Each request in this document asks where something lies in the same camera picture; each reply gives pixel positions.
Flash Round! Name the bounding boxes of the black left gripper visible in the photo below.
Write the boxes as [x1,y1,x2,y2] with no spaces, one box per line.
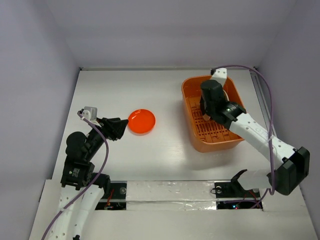
[85,115,128,159]

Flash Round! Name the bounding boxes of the cream plate with black motif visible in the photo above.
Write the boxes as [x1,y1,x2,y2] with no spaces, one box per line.
[201,111,211,121]

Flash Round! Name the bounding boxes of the orange plate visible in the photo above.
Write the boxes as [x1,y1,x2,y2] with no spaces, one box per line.
[128,108,156,135]

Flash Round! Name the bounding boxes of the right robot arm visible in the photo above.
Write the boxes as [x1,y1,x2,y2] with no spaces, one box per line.
[200,79,310,196]

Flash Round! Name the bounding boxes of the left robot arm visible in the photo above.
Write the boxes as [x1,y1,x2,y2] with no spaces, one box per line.
[48,117,129,240]

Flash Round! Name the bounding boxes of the orange plastic dish rack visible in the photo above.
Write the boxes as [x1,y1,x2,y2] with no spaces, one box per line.
[181,75,244,153]

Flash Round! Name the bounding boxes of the silver taped front bar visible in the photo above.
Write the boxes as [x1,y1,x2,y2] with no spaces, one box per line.
[125,181,217,211]

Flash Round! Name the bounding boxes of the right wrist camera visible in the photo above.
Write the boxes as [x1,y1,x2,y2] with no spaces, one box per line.
[210,67,228,87]

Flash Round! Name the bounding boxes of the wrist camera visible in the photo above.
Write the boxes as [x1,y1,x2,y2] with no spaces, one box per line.
[81,106,98,121]
[210,67,228,87]

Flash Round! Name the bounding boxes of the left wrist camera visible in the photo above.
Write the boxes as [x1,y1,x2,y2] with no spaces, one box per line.
[81,106,98,121]

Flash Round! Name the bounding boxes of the aluminium side rail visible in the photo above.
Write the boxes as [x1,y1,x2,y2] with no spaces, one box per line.
[249,70,271,130]

